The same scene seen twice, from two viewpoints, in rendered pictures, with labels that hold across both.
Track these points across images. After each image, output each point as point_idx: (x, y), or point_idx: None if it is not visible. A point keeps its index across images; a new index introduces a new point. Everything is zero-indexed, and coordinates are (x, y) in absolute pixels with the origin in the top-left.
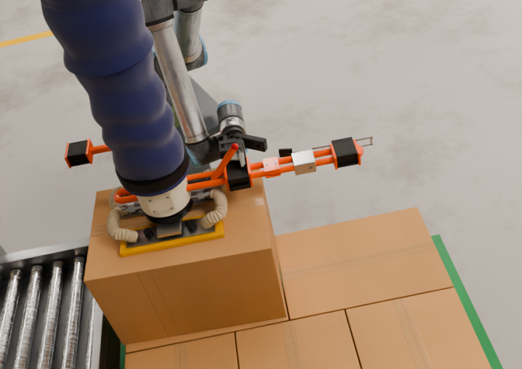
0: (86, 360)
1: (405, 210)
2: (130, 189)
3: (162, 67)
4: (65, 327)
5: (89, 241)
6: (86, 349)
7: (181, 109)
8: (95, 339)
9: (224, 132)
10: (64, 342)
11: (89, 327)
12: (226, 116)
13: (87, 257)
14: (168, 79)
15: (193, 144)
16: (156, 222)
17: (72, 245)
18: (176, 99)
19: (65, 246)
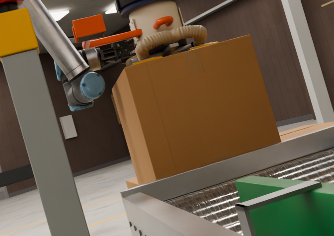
0: (316, 156)
1: (127, 180)
2: None
3: (37, 0)
4: (277, 176)
5: (200, 47)
6: (302, 162)
7: (66, 37)
8: (289, 139)
9: (98, 49)
10: (299, 166)
11: (272, 170)
12: (81, 49)
13: (221, 41)
14: (46, 10)
15: (90, 68)
16: (186, 42)
17: (138, 197)
18: (59, 27)
19: (140, 198)
